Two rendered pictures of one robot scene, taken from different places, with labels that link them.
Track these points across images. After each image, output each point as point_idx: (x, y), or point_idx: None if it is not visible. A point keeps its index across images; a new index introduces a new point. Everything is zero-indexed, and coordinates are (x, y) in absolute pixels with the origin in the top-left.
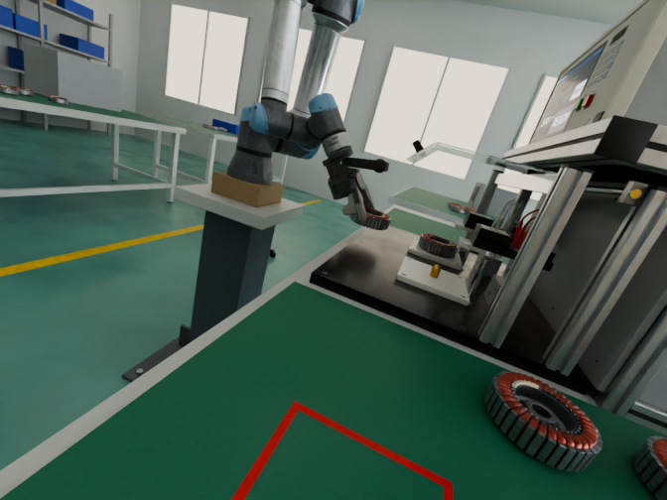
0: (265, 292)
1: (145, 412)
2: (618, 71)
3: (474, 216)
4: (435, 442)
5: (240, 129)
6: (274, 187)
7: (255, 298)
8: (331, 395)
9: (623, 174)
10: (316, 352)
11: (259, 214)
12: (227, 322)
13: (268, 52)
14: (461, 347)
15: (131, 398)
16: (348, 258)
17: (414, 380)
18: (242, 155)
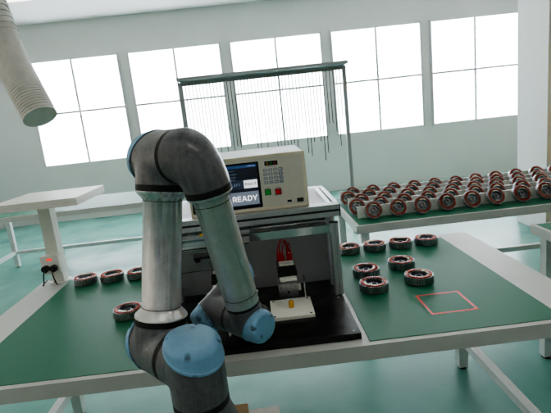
0: (394, 342)
1: (471, 325)
2: (295, 181)
3: None
4: (407, 298)
5: (220, 378)
6: None
7: None
8: (420, 311)
9: None
10: (408, 319)
11: (274, 410)
12: (427, 336)
13: (243, 257)
14: (346, 301)
15: (472, 329)
16: (314, 333)
17: (387, 304)
18: (230, 401)
